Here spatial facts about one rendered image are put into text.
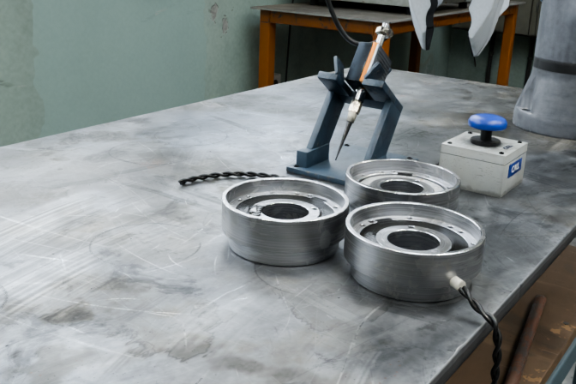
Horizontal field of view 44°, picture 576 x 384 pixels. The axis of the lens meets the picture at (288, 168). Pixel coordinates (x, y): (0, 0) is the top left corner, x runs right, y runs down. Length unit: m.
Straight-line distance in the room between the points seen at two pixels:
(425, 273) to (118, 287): 0.22
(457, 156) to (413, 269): 0.28
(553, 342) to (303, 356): 0.62
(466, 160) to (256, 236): 0.29
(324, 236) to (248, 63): 2.53
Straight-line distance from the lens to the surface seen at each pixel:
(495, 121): 0.78
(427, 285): 0.52
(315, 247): 0.56
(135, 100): 2.62
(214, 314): 0.50
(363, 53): 0.80
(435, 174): 0.71
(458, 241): 0.57
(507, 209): 0.74
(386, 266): 0.52
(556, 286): 1.20
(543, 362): 0.99
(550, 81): 1.06
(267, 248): 0.56
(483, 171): 0.77
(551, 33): 1.06
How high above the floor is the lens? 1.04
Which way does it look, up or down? 18 degrees down
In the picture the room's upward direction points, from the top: 2 degrees clockwise
